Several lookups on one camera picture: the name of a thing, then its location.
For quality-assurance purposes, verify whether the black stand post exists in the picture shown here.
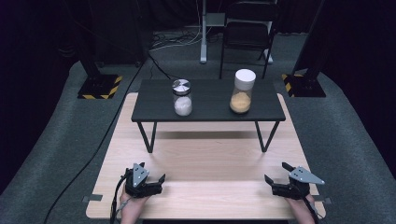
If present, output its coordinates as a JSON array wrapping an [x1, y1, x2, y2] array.
[[62, 0, 102, 78], [291, 0, 326, 77]]

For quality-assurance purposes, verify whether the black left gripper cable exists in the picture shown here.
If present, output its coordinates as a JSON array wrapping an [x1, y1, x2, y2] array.
[[109, 174, 129, 224]]

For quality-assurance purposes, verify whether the person's left hand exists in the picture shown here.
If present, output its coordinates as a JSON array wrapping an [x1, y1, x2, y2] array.
[[119, 189, 151, 218]]

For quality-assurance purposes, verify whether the silver lid glass jar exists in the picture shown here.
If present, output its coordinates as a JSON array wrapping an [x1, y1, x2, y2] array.
[[172, 78, 193, 117]]

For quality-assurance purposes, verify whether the dark wheeled cart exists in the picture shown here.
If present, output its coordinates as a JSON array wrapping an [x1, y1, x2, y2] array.
[[88, 0, 149, 68]]

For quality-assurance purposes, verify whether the black striped stand base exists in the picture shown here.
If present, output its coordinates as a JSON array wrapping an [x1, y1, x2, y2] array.
[[281, 73, 327, 98], [77, 74, 123, 100]]

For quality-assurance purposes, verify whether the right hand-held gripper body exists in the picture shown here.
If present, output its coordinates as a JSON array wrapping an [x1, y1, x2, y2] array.
[[271, 165, 326, 201]]

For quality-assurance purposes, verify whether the bundle of floor cables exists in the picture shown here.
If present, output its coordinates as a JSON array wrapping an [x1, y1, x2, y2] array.
[[148, 29, 204, 52]]

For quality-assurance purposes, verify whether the grey box under desk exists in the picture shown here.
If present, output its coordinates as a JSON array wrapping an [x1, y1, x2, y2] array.
[[205, 12, 226, 28]]

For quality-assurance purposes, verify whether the white lid glass jar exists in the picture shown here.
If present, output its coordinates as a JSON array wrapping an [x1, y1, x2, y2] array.
[[229, 68, 257, 115]]

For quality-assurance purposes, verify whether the person's right hand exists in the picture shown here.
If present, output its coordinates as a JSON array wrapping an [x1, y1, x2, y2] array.
[[284, 193, 317, 218]]

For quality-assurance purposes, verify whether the black folding chair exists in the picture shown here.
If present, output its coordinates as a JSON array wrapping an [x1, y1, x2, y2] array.
[[219, 1, 280, 80]]

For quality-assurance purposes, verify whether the long black floor cable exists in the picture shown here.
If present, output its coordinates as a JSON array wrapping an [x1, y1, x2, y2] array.
[[42, 54, 176, 224]]

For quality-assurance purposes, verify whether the black raised shelf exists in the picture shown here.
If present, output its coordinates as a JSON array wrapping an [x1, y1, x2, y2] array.
[[131, 78, 287, 154]]

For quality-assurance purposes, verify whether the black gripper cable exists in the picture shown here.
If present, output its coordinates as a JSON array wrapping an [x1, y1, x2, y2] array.
[[303, 194, 321, 224], [109, 174, 129, 224]]

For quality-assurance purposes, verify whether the white desk leg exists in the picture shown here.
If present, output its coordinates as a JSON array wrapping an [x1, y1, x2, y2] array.
[[199, 0, 208, 65]]

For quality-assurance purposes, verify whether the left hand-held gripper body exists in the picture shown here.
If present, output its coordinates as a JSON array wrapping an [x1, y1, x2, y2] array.
[[124, 162, 163, 199]]

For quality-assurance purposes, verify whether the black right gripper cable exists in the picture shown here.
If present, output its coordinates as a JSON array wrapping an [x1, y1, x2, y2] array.
[[303, 194, 321, 224]]

